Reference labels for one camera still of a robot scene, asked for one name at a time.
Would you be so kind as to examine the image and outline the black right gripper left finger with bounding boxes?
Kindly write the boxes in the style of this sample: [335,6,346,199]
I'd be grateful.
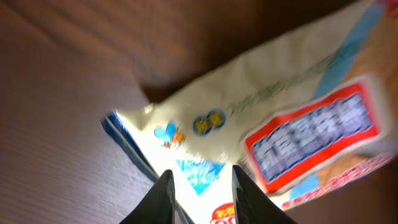
[120,170,175,224]

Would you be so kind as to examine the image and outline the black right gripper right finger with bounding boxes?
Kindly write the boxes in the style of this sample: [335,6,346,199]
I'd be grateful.
[232,165,297,224]

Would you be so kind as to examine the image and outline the yellow white snack bag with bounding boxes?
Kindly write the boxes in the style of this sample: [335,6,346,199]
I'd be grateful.
[101,1,397,223]

